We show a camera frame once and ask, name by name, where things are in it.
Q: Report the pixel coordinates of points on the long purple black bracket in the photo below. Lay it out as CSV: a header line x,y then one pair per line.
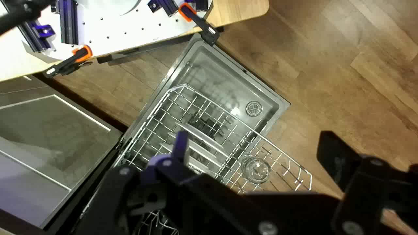
x,y
69,20

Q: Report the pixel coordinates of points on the orange black bar clamp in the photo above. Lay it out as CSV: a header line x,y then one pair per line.
x,y
200,21
73,61

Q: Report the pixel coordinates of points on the white perforated board table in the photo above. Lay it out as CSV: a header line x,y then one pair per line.
x,y
125,27

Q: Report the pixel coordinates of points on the clear drinking glass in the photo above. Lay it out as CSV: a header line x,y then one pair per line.
x,y
256,169

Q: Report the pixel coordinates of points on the black mount bracket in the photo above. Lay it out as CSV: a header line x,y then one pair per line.
x,y
17,11

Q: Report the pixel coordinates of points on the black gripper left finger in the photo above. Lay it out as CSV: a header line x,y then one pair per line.
x,y
131,196

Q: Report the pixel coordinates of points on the small purple bracket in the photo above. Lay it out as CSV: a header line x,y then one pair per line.
x,y
163,6
39,33

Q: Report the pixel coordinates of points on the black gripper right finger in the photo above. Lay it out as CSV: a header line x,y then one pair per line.
x,y
366,191

